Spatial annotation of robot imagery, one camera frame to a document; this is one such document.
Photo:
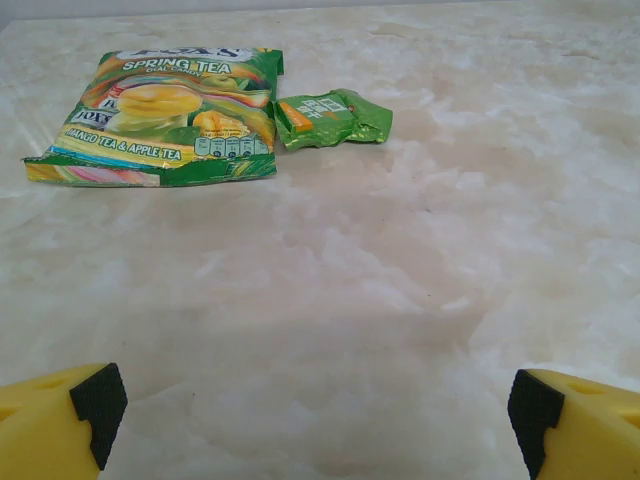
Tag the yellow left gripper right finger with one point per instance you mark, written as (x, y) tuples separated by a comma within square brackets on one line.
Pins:
[(590, 430)]

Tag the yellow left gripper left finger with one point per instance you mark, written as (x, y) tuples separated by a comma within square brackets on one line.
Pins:
[(40, 430)]

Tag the green Fox's candy bag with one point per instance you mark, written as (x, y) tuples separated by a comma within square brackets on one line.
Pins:
[(160, 115)]

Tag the small green snack packet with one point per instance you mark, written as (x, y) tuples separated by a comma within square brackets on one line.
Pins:
[(330, 120)]

